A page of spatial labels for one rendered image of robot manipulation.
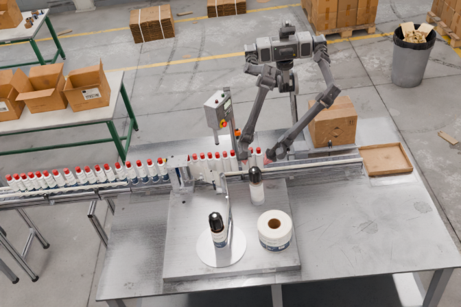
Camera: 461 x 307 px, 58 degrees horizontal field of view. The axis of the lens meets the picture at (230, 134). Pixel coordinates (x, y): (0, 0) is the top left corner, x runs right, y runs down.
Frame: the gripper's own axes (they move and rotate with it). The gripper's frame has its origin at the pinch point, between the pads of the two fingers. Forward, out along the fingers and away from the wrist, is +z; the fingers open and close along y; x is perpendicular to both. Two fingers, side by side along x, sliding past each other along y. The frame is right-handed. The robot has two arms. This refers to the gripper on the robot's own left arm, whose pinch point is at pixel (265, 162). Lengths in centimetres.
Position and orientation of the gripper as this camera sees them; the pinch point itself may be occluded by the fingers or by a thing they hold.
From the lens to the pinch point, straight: 292.9
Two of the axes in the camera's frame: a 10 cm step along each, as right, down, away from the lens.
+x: 8.6, 3.6, 3.7
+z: -5.1, 6.8, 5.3
